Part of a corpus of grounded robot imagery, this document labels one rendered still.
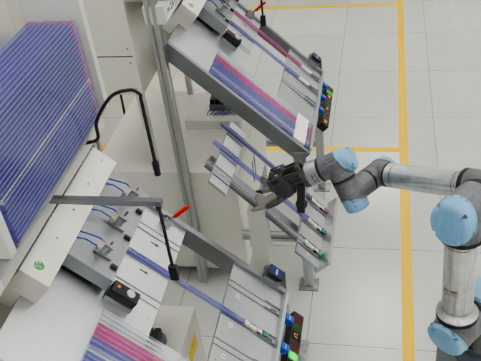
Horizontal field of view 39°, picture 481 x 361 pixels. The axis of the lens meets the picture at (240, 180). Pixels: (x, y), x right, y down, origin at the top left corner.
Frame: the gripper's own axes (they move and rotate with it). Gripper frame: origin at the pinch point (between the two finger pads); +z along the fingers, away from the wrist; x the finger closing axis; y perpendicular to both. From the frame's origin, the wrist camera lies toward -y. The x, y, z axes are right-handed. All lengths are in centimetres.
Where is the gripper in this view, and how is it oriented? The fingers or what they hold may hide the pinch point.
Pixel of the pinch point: (257, 201)
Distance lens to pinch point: 217.6
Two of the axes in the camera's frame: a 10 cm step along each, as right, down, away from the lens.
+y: -5.5, -7.2, -4.3
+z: -8.2, 3.5, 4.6
